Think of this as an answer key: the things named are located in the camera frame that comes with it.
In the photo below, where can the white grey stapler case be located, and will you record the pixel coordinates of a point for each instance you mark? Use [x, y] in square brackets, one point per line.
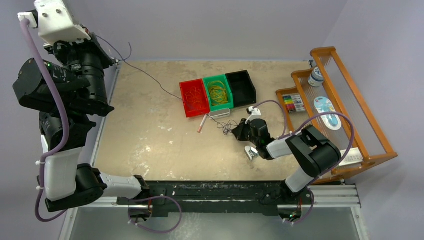
[219, 114]

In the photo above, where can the box of coloured markers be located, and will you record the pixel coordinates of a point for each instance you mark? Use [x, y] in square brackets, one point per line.
[293, 103]

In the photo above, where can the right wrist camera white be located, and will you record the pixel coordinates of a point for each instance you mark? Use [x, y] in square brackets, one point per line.
[253, 114]

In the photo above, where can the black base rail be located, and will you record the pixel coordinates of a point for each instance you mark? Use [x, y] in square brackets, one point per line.
[269, 198]

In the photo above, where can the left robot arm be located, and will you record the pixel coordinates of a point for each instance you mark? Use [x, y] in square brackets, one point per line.
[66, 95]

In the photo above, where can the white marker orange cap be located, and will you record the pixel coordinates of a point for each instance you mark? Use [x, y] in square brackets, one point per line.
[205, 117]

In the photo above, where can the red plastic bin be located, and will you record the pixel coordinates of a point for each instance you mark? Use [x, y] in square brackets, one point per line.
[194, 97]

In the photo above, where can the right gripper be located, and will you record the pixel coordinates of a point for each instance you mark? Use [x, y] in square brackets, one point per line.
[238, 132]

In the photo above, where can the white round jar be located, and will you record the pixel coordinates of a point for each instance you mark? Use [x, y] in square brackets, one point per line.
[316, 79]

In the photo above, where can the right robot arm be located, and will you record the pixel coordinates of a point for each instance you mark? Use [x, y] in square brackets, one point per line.
[314, 152]

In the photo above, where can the blue white blister pack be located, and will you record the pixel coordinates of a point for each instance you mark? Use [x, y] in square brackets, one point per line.
[324, 105]

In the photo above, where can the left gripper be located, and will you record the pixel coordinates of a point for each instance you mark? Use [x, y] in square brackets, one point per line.
[61, 49]

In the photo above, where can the green plastic bin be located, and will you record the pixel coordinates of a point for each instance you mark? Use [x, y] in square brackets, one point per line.
[218, 92]

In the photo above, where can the wooden shelf rack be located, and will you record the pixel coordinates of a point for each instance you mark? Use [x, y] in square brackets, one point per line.
[339, 87]

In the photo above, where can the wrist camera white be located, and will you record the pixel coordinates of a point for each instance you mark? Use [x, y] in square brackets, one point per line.
[55, 22]
[253, 114]

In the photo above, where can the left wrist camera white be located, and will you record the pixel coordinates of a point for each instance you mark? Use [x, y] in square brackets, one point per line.
[55, 22]

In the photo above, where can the black plastic bin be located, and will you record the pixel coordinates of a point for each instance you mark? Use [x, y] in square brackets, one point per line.
[242, 88]

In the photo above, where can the white label box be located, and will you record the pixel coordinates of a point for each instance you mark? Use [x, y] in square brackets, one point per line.
[354, 156]

